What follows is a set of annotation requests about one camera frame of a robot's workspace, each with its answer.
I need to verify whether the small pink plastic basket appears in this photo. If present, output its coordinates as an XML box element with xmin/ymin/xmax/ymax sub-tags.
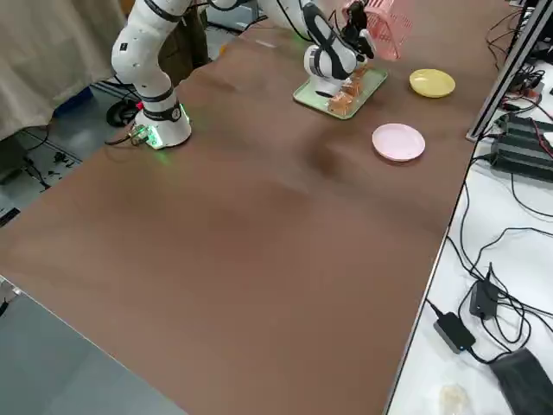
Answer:
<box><xmin>343</xmin><ymin>0</ymin><xmax>412</xmax><ymax>61</ymax></box>

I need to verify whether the dark grey pouch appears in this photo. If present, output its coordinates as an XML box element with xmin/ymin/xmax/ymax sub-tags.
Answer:
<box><xmin>487</xmin><ymin>348</ymin><xmax>553</xmax><ymax>415</ymax></box>

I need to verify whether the black power supply box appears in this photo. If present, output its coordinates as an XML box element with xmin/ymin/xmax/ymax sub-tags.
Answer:
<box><xmin>490</xmin><ymin>133</ymin><xmax>553</xmax><ymax>182</ymax></box>
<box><xmin>496</xmin><ymin>112</ymin><xmax>553</xmax><ymax>146</ymax></box>

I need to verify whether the silver base connector box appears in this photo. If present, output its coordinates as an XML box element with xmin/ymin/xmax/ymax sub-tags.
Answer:
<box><xmin>127</xmin><ymin>124</ymin><xmax>150</xmax><ymax>148</ymax></box>

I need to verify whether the white round plate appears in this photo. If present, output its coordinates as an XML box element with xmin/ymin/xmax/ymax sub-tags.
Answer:
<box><xmin>372</xmin><ymin>123</ymin><xmax>427</xmax><ymax>163</ymax></box>

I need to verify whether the blue crate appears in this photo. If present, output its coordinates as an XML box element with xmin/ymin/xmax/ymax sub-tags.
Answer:
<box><xmin>54</xmin><ymin>84</ymin><xmax>94</xmax><ymax>118</ymax></box>

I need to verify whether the aluminium frame post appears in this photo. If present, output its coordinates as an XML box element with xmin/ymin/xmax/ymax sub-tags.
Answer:
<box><xmin>465</xmin><ymin>0</ymin><xmax>553</xmax><ymax>142</ymax></box>

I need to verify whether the white side table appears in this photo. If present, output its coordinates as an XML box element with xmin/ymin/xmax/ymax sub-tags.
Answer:
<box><xmin>382</xmin><ymin>60</ymin><xmax>553</xmax><ymax>415</ymax></box>

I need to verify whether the person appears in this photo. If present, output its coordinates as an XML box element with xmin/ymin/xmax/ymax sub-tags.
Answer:
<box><xmin>170</xmin><ymin>3</ymin><xmax>212</xmax><ymax>86</ymax></box>

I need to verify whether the orange bread pack clear wrapper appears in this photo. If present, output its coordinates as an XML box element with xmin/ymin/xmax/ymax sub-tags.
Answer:
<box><xmin>340</xmin><ymin>64</ymin><xmax>369</xmax><ymax>99</ymax></box>
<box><xmin>327</xmin><ymin>93</ymin><xmax>354</xmax><ymax>118</ymax></box>

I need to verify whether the beige curtain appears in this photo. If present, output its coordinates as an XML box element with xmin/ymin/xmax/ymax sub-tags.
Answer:
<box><xmin>0</xmin><ymin>0</ymin><xmax>130</xmax><ymax>142</ymax></box>

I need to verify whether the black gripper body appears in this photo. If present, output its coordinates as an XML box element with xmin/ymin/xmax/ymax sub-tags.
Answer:
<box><xmin>340</xmin><ymin>17</ymin><xmax>367</xmax><ymax>47</ymax></box>

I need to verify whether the black cable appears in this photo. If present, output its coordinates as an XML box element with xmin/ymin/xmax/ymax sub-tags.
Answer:
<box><xmin>457</xmin><ymin>155</ymin><xmax>496</xmax><ymax>278</ymax></box>
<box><xmin>511</xmin><ymin>170</ymin><xmax>553</xmax><ymax>218</ymax></box>
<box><xmin>474</xmin><ymin>227</ymin><xmax>553</xmax><ymax>271</ymax></box>

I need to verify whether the white crumpled plastic bag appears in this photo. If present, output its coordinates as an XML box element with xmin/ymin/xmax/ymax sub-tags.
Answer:
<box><xmin>436</xmin><ymin>383</ymin><xmax>471</xmax><ymax>415</ymax></box>

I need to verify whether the yellow round plate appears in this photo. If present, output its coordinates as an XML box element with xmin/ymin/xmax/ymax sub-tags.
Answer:
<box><xmin>409</xmin><ymin>67</ymin><xmax>457</xmax><ymax>99</ymax></box>

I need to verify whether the grey power adapter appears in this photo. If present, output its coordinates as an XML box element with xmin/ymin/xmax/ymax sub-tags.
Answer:
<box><xmin>433</xmin><ymin>311</ymin><xmax>477</xmax><ymax>355</ymax></box>

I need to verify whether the black power adapter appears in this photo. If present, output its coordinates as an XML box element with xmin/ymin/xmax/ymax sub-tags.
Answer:
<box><xmin>468</xmin><ymin>278</ymin><xmax>499</xmax><ymax>321</ymax></box>

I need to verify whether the green rectangular tray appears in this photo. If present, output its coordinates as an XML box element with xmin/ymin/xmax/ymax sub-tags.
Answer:
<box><xmin>292</xmin><ymin>64</ymin><xmax>389</xmax><ymax>121</ymax></box>

